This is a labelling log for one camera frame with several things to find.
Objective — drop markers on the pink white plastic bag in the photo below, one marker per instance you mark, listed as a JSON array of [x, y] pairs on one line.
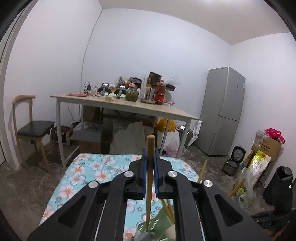
[[171, 148]]

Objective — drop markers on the red cooking oil bottle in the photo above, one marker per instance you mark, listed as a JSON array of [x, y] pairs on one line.
[[159, 94]]

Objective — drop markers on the green canvas bag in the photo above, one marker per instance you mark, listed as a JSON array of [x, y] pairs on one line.
[[189, 136]]

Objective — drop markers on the yellow plastic bag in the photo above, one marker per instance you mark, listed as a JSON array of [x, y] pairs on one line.
[[163, 123]]

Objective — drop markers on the cardboard box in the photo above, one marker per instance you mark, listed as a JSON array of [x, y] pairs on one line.
[[270, 147]]

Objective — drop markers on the clear bag of vegetables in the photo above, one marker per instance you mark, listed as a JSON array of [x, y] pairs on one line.
[[245, 195]]

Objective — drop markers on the wooden chair black seat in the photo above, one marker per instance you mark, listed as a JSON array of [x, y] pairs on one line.
[[34, 131]]

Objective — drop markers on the green perforated utensil basket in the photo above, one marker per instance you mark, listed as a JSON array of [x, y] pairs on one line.
[[160, 228]]

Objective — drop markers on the glass jar green pickles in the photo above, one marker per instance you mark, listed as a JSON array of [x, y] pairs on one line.
[[132, 93]]

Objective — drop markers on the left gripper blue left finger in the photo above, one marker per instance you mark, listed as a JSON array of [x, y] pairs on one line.
[[97, 211]]

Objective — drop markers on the floral blue quilt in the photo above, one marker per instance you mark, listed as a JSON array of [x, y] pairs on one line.
[[102, 168]]

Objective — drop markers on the black rice cooker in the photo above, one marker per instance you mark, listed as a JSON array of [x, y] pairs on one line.
[[231, 165]]

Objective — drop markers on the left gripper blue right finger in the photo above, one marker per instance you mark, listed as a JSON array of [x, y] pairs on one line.
[[202, 210]]

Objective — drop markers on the black tower heater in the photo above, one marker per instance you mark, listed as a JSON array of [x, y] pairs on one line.
[[279, 185]]

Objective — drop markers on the yellow white rice bag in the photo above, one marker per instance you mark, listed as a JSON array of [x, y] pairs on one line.
[[257, 162]]

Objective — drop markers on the wooden desk grey frame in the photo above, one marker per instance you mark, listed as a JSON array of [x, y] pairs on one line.
[[137, 107]]

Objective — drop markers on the silver refrigerator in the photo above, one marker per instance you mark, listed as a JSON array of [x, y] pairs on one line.
[[221, 111]]

